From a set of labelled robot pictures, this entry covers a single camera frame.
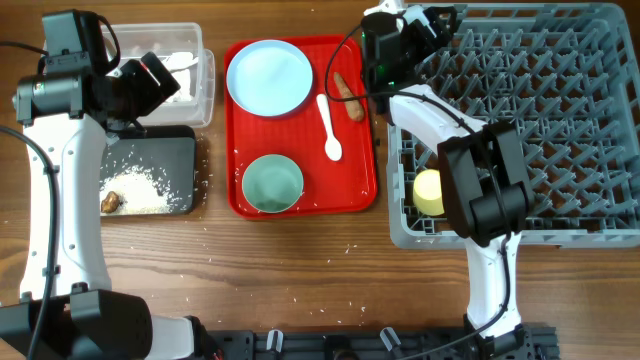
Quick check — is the white napkin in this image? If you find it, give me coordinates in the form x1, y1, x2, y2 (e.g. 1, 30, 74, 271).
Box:
162, 52, 198, 103

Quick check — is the white rice pile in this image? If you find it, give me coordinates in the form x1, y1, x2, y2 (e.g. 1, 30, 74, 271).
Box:
99, 153, 193, 216

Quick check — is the brown food scrap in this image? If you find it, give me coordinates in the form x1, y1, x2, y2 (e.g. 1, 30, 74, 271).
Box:
100, 191, 121, 214

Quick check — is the white plastic spoon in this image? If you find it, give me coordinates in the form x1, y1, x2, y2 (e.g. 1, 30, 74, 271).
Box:
316, 94, 342, 162

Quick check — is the yellow plastic cup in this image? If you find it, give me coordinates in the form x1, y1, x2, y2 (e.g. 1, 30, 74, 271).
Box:
412, 169, 444, 216

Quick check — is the green bowl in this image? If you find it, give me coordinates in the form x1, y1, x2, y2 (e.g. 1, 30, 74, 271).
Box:
241, 154, 304, 214

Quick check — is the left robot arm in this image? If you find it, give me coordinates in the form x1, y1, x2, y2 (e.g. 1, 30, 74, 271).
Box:
1, 9, 209, 359

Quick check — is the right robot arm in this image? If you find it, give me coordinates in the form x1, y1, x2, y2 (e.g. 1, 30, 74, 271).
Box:
360, 1, 534, 359

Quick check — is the grey dishwasher rack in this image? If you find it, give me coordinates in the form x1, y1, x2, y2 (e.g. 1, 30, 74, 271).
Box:
379, 2, 640, 251

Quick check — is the clear plastic bin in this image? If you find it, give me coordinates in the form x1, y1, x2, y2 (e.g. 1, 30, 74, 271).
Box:
102, 22, 216, 128

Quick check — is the black plastic tray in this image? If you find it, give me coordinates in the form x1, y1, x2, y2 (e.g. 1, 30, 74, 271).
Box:
102, 126, 197, 215

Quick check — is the brown sweet potato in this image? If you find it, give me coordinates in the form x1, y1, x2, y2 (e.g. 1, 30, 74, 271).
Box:
333, 72, 365, 121

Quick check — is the light blue plate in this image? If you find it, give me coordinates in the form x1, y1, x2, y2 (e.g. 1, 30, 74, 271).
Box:
226, 40, 314, 117

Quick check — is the red serving tray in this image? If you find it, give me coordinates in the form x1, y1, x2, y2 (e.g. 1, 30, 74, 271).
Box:
224, 35, 378, 220

